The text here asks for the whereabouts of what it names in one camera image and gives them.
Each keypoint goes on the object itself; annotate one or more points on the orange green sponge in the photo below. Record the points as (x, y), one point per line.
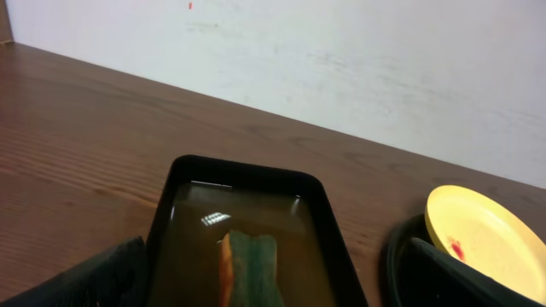
(247, 271)

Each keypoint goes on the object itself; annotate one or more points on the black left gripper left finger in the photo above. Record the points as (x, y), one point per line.
(115, 277)

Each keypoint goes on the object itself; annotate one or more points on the black round tray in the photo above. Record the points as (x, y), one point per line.
(391, 253)

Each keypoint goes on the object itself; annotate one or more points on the black rectangular water tray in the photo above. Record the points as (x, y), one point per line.
(205, 198)

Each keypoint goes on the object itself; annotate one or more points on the yellow plate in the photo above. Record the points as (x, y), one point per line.
(486, 236)

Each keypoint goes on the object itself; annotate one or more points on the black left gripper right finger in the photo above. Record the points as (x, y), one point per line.
(429, 277)

